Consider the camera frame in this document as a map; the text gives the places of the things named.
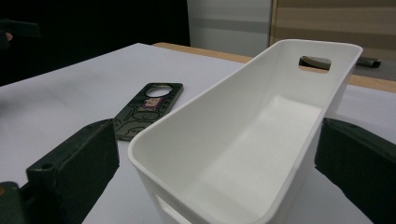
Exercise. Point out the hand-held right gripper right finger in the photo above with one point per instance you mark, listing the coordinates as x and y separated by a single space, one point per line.
358 161

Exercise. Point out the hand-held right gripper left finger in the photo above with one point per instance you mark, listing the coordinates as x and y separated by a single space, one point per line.
71 165

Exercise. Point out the black door hanger tag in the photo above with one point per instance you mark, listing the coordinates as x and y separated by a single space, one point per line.
140 115

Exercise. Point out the white plastic bin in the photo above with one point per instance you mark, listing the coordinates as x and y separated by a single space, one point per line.
236 140

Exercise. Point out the white table board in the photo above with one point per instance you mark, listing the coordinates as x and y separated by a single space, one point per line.
62 93

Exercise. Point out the dark object on table edge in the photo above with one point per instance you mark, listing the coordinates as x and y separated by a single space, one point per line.
369 62

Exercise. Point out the small grey object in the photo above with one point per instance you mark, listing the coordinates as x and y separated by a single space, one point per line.
314 62

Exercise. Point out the wooden desk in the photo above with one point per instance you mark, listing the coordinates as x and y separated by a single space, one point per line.
336 25

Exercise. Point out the white cabinet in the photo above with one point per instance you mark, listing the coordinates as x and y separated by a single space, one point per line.
229 28

